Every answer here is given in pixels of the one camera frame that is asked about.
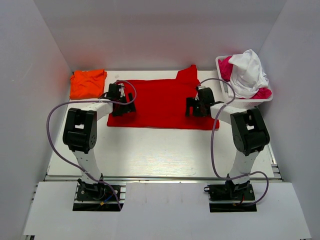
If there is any red t-shirt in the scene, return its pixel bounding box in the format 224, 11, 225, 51
107, 65, 214, 131

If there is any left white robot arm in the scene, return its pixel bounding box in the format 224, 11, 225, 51
62, 81, 136, 200

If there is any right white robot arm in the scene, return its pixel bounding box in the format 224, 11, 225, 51
185, 87, 270, 200

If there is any folded orange t-shirt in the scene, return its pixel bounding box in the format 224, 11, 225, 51
69, 69, 107, 100

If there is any white plastic basket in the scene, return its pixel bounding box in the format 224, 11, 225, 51
215, 55, 273, 109

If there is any pink t-shirt in basket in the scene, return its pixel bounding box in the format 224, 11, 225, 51
218, 56, 272, 100

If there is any white t-shirt in basket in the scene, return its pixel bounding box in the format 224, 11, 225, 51
228, 49, 269, 99

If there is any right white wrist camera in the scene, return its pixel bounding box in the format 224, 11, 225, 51
196, 85, 206, 101

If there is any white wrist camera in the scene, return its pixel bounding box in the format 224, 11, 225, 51
117, 84, 125, 98
196, 85, 206, 101

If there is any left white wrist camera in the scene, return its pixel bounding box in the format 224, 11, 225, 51
117, 84, 125, 98

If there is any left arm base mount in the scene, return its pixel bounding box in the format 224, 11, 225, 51
72, 178, 125, 212

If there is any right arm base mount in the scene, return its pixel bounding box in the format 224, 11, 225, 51
203, 180, 257, 213

